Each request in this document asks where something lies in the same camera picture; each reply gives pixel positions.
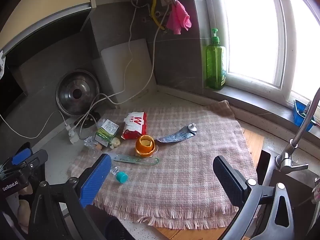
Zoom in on black round dish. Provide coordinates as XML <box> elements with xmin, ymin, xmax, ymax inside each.
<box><xmin>75</xmin><ymin>111</ymin><xmax>101</xmax><ymax>130</ymax></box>

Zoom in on white window frame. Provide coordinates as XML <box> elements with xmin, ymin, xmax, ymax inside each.
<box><xmin>200</xmin><ymin>0</ymin><xmax>320</xmax><ymax>108</ymax></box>

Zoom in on red snack bag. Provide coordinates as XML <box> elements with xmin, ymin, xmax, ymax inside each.
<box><xmin>121</xmin><ymin>111</ymin><xmax>147</xmax><ymax>140</ymax></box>

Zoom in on stainless steel pot lid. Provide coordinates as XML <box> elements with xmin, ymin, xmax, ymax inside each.
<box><xmin>55</xmin><ymin>69</ymin><xmax>100</xmax><ymax>117</ymax></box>

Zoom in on pink rag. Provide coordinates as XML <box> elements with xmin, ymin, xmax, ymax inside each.
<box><xmin>166</xmin><ymin>0</ymin><xmax>192</xmax><ymax>35</ymax></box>

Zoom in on cream wall cabinet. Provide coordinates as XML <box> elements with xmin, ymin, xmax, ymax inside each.
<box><xmin>0</xmin><ymin>0</ymin><xmax>97</xmax><ymax>53</ymax></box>

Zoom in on blue plastic tray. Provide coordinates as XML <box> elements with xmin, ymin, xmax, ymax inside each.
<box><xmin>292</xmin><ymin>99</ymin><xmax>317</xmax><ymax>132</ymax></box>

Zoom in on stainless steel sink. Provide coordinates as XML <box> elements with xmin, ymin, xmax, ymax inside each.
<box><xmin>256</xmin><ymin>149</ymin><xmax>320</xmax><ymax>240</ymax></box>

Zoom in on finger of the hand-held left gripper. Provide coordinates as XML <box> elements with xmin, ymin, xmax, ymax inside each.
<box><xmin>0</xmin><ymin>142</ymin><xmax>32</xmax><ymax>173</ymax></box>
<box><xmin>15</xmin><ymin>149</ymin><xmax>48</xmax><ymax>178</ymax></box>

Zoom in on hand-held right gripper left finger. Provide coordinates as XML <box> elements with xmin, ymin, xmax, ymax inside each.
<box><xmin>28</xmin><ymin>153</ymin><xmax>112</xmax><ymax>240</ymax></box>

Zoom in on wooden board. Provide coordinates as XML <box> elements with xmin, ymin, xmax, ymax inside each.
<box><xmin>155</xmin><ymin>127</ymin><xmax>265</xmax><ymax>240</ymax></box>

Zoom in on squeezed toothpaste tube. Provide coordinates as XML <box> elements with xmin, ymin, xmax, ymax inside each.
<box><xmin>155</xmin><ymin>122</ymin><xmax>198</xmax><ymax>144</ymax></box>

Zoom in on white power strip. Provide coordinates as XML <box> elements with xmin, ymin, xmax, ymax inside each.
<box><xmin>66</xmin><ymin>125</ymin><xmax>80</xmax><ymax>144</ymax></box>

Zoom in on green soap pump bottle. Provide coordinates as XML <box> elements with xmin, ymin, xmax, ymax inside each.
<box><xmin>205</xmin><ymin>28</ymin><xmax>227</xmax><ymax>90</ymax></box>

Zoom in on yellow gas hose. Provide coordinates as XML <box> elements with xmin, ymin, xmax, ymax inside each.
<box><xmin>149</xmin><ymin>0</ymin><xmax>166</xmax><ymax>30</ymax></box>

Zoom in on pink plaid fringed cloth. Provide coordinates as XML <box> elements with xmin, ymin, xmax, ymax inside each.
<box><xmin>67</xmin><ymin>100</ymin><xmax>259</xmax><ymax>230</ymax></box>

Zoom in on clear bottle with teal cap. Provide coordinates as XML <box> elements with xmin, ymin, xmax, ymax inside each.
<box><xmin>110</xmin><ymin>165</ymin><xmax>129</xmax><ymax>182</ymax></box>

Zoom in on thin white charging cable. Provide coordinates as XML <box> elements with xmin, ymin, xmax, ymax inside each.
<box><xmin>0</xmin><ymin>110</ymin><xmax>69</xmax><ymax>139</ymax></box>

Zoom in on clear plastic bag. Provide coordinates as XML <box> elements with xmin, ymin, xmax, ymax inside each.
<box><xmin>84</xmin><ymin>124</ymin><xmax>104</xmax><ymax>158</ymax></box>

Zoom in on thick white power cable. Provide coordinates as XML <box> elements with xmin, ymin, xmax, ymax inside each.
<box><xmin>75</xmin><ymin>0</ymin><xmax>173</xmax><ymax>135</ymax></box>

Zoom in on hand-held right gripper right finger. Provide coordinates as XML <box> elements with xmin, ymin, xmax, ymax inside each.
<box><xmin>212</xmin><ymin>155</ymin><xmax>297</xmax><ymax>240</ymax></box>

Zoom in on white cutting board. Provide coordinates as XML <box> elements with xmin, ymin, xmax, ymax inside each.
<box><xmin>101</xmin><ymin>39</ymin><xmax>157</xmax><ymax>101</ymax></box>

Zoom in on grey cutting board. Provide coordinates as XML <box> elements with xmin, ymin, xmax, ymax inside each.
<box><xmin>91</xmin><ymin>57</ymin><xmax>110</xmax><ymax>95</ymax></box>

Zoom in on green and white milk carton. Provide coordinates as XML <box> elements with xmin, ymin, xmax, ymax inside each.
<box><xmin>95</xmin><ymin>119</ymin><xmax>120</xmax><ymax>148</ymax></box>

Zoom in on orange peel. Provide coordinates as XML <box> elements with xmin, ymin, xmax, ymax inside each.
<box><xmin>135</xmin><ymin>135</ymin><xmax>156</xmax><ymax>157</ymax></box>

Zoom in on chrome faucet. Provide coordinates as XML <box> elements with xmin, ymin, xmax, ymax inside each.
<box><xmin>275</xmin><ymin>86</ymin><xmax>320</xmax><ymax>174</ymax></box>

